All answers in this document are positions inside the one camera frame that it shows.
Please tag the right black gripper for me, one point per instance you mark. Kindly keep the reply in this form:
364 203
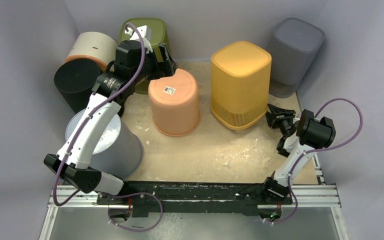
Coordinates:
283 120

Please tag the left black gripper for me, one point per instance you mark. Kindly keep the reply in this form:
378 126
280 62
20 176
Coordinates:
164 62

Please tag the orange smooth bucket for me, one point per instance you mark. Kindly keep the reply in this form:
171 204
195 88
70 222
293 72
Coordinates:
175 103

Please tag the olive green waste bin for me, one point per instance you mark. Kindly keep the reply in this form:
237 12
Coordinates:
159 35

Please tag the yellow mesh waste bin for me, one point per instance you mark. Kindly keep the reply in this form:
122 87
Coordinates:
240 80

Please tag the dark grey mesh bin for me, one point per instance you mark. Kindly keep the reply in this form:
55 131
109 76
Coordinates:
293 45

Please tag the black ribbed waste bin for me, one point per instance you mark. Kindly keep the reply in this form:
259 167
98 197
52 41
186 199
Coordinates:
84 85

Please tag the light grey smooth bucket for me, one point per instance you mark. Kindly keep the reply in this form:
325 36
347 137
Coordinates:
103 142

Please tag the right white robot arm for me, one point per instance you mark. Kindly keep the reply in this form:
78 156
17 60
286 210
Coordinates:
302 137

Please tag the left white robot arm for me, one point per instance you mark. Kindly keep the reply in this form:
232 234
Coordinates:
89 180

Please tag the cream three-drawer mini cabinet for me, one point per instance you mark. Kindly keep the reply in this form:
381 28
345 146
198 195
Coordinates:
95 46

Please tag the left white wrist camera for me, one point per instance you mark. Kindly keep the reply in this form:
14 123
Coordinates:
142 32

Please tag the aluminium frame rail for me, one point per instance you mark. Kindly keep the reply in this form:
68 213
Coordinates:
322 195

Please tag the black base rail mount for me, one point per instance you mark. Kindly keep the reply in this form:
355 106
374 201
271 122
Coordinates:
248 199

